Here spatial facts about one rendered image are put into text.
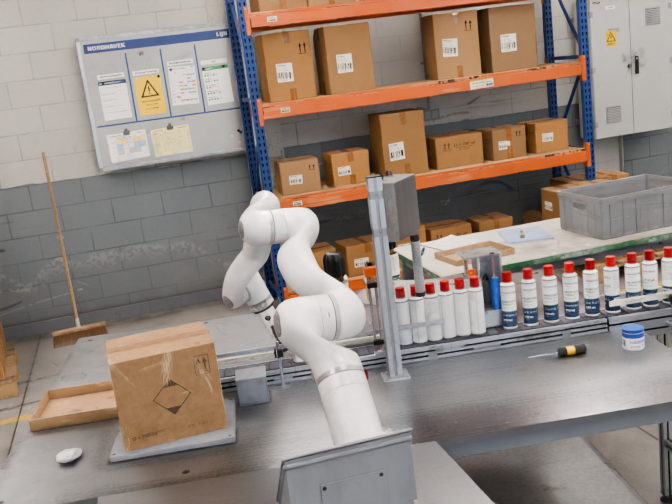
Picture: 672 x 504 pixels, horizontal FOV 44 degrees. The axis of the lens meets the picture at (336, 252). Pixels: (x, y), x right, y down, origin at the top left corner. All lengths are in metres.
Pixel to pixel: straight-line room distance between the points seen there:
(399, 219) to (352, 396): 0.83
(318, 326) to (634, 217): 2.78
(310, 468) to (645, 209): 3.07
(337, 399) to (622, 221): 2.81
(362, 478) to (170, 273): 5.32
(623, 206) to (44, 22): 4.51
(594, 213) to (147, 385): 2.74
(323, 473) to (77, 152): 5.32
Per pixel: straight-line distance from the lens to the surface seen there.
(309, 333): 2.00
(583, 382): 2.64
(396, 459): 1.92
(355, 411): 1.93
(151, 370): 2.43
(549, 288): 2.96
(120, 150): 6.79
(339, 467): 1.88
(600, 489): 3.31
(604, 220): 4.44
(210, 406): 2.49
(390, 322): 2.70
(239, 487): 2.23
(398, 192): 2.61
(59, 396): 3.10
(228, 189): 7.02
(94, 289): 7.09
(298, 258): 2.20
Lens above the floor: 1.86
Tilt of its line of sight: 13 degrees down
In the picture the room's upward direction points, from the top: 7 degrees counter-clockwise
